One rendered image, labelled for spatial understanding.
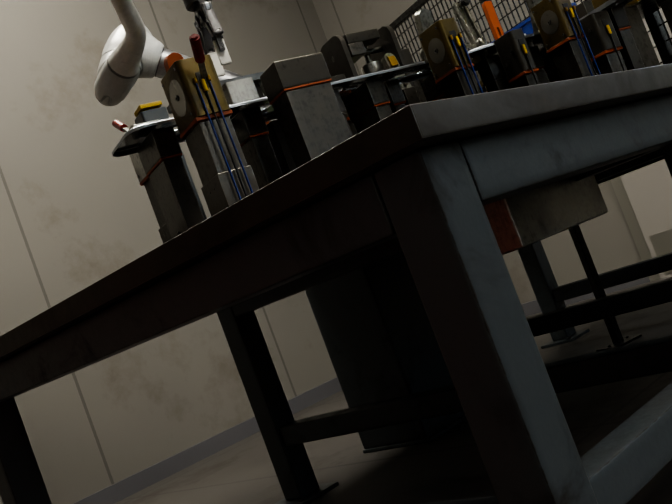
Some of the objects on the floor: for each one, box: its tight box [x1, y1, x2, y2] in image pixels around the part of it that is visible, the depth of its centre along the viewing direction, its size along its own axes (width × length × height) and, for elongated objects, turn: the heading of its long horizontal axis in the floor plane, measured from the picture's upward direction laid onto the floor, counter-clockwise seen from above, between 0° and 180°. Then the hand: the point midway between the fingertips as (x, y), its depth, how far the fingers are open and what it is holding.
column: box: [305, 251, 466, 454], centre depth 290 cm, size 31×31×66 cm
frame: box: [0, 93, 672, 504], centre depth 236 cm, size 256×161×66 cm, turn 52°
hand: (220, 61), depth 232 cm, fingers open, 8 cm apart
